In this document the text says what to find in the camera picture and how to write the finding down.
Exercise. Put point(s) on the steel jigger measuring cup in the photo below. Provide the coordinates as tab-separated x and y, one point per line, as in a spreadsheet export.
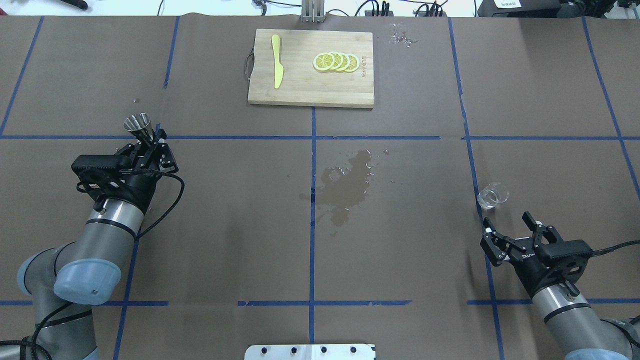
139	126

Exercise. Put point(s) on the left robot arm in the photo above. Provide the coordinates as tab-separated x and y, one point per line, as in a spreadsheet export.
67	281

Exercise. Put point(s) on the aluminium frame post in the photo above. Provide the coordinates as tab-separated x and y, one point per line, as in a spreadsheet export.
313	11

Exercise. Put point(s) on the yellow plastic knife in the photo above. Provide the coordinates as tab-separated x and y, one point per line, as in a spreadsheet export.
276	43

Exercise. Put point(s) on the wooden cutting board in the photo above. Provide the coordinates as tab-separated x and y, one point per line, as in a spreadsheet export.
302	84

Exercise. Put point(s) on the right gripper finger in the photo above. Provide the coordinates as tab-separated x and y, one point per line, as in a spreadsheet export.
532	224
490	235

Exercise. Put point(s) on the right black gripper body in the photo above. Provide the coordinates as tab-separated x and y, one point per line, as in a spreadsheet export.
531	270

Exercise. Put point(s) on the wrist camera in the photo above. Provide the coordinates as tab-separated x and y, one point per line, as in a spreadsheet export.
100	171
554	253

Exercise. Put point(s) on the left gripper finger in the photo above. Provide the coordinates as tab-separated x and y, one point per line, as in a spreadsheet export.
159	145
132	151

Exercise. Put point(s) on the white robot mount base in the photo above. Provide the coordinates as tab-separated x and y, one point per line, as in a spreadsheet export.
331	351

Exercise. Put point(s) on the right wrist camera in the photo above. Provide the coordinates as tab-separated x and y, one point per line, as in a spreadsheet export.
554	253

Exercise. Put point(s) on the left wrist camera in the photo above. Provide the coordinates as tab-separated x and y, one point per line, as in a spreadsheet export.
100	171

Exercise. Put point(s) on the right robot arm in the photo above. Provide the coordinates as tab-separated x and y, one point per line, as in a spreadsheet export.
577	329

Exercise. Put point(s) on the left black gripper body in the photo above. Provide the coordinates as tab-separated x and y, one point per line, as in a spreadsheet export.
134	186

